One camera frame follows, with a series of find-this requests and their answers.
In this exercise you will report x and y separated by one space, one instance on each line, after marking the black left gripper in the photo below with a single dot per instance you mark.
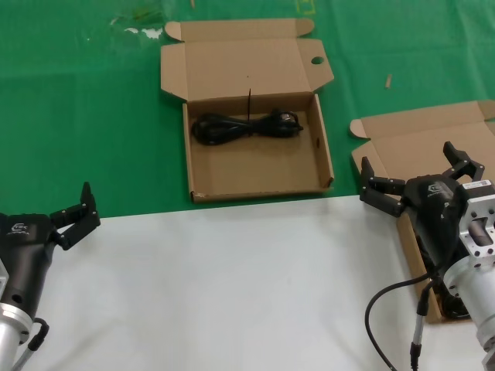
23 251

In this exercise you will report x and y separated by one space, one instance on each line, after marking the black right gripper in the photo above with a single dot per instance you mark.
433 212

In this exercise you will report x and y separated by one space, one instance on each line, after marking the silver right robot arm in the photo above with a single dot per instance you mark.
475 301

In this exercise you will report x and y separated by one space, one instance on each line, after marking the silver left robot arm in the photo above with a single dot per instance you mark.
9 328

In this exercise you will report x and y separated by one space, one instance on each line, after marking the open brown cardboard box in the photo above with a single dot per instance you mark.
417 143

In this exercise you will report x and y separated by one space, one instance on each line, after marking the cardboard box with round hole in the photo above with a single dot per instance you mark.
251 166

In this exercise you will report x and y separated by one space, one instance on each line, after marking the short flat wood strip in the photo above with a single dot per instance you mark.
388 81

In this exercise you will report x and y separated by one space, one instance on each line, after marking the green table cloth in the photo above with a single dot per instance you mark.
77 96

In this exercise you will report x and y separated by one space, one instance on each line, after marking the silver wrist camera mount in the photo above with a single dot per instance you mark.
479 232

